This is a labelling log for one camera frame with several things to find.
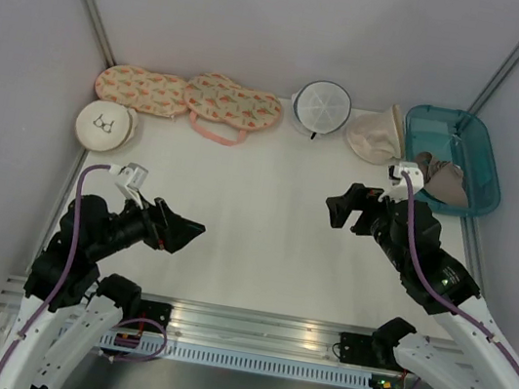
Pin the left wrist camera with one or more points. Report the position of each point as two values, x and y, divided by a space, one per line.
128 180

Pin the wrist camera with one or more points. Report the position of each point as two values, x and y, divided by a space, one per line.
128 180
406 180

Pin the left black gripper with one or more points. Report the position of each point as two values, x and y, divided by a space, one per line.
179 229

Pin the aluminium mounting rail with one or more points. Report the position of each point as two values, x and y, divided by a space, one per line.
262 332

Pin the beige round laundry bag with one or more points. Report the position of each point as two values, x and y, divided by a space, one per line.
378 138

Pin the floral bra bag left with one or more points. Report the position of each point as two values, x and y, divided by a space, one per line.
147 92

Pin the right frame post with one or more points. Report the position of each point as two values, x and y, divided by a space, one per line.
504 70

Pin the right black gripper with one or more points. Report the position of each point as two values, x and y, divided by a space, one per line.
339 207

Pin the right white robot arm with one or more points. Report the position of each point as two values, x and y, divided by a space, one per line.
409 235

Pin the white mesh laundry bag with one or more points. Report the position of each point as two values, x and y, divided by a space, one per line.
320 108

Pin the teal plastic bin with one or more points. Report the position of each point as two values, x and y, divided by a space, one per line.
459 142

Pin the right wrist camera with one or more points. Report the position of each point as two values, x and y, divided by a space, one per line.
406 180

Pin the floral bra bag pink handle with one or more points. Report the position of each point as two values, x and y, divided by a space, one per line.
217 99

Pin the beige bra in bin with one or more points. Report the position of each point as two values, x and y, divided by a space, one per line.
443 180

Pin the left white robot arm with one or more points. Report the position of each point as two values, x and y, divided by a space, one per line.
67 305

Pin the beige glasses-print laundry bag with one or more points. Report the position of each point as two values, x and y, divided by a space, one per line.
104 126

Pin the white slotted cable duct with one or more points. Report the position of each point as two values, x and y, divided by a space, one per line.
236 360

